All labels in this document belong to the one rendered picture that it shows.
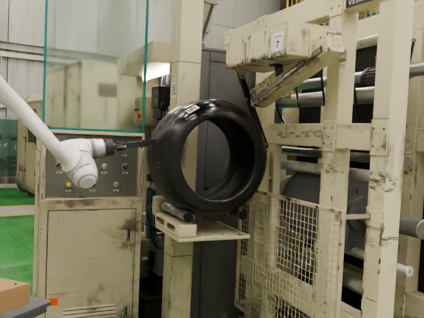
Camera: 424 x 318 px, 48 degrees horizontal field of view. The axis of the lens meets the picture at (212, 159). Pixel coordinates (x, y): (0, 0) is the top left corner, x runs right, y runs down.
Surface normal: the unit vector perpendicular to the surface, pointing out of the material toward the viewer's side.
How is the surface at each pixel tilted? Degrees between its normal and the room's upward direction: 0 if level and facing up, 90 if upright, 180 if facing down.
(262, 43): 90
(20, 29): 90
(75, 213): 90
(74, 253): 90
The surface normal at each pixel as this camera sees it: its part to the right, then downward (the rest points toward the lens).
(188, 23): 0.40, 0.07
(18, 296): 0.90, 0.07
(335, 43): 0.40, -0.25
